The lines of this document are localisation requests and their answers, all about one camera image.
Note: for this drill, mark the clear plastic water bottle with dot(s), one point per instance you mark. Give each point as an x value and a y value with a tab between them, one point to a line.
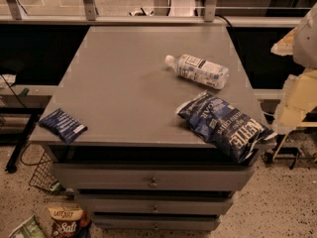
199	70

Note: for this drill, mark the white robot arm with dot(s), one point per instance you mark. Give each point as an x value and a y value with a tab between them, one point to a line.
299	93

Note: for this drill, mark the blue rxbar wrapper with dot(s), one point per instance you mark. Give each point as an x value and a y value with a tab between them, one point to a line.
63	125

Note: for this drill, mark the grey drawer cabinet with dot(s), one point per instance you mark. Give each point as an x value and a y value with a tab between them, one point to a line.
137	165

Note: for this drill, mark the blue kettle chips bag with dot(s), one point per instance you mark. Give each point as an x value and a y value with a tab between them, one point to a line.
219	123

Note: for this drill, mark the black table leg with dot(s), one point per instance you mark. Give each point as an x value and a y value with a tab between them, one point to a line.
11	165

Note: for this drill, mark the green snack bag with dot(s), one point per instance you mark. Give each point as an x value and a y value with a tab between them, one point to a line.
30	228

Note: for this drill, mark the metal railing frame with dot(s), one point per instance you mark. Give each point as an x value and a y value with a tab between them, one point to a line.
161	12

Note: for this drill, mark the wire mesh basket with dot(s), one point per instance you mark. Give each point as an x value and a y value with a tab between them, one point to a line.
43	178

